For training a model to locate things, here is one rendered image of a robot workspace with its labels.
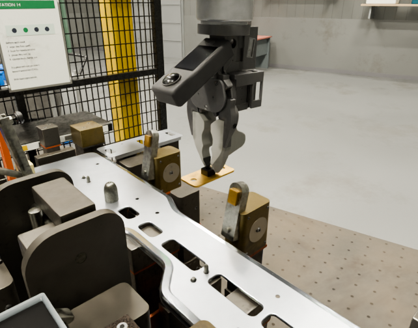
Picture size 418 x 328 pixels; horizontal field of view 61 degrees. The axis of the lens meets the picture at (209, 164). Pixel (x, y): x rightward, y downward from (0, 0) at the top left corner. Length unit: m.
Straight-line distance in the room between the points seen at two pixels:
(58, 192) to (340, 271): 0.87
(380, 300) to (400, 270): 0.16
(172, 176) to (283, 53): 7.87
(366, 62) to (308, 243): 7.28
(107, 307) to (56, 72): 1.10
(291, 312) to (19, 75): 1.18
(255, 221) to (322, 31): 7.84
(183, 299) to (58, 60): 1.09
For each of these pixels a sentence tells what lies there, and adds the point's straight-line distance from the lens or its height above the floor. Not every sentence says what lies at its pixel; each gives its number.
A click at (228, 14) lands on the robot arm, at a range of 0.47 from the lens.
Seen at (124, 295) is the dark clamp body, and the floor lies 1.08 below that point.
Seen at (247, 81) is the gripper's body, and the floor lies 1.34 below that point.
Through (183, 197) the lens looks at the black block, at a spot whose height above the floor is 0.99.
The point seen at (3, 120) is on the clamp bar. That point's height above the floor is 1.21.
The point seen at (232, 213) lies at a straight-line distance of 0.73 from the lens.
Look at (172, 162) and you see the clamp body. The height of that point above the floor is 1.02.
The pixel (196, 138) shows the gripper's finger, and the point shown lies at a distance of 0.54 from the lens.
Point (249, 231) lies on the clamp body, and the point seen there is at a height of 1.00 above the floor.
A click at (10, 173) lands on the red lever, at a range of 0.90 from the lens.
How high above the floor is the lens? 1.44
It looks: 25 degrees down
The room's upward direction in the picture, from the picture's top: straight up
